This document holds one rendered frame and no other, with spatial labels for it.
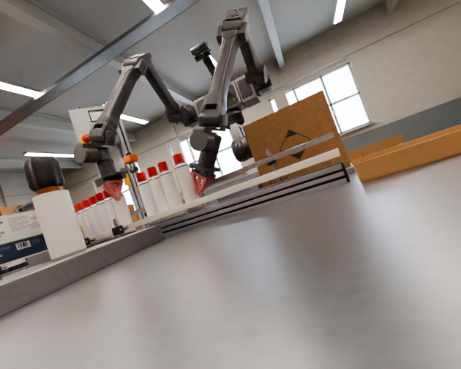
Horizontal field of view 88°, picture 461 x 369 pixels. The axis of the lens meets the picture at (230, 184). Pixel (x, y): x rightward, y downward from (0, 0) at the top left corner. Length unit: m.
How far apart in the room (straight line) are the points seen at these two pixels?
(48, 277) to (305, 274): 0.52
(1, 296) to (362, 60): 6.72
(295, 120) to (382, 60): 5.98
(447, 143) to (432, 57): 6.50
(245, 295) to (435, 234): 0.13
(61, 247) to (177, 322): 0.66
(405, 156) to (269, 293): 0.44
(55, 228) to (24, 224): 0.23
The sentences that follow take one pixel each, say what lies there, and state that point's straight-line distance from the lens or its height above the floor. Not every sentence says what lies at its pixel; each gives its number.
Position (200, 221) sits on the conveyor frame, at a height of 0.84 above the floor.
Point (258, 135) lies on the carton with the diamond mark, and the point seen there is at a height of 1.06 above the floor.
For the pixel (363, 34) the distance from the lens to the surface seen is 6.98.
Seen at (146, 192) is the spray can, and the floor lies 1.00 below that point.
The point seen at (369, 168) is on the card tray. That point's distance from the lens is 0.55.
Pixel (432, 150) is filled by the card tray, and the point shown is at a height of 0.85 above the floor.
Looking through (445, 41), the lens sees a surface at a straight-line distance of 7.21.
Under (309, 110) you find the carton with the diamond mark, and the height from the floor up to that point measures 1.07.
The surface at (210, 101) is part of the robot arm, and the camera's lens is 0.80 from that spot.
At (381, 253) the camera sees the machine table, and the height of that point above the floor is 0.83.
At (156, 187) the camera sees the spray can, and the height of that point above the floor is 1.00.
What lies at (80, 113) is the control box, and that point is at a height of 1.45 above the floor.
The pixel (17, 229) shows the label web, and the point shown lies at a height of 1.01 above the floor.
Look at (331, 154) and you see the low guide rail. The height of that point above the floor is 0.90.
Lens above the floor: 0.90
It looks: 2 degrees up
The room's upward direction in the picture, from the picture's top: 19 degrees counter-clockwise
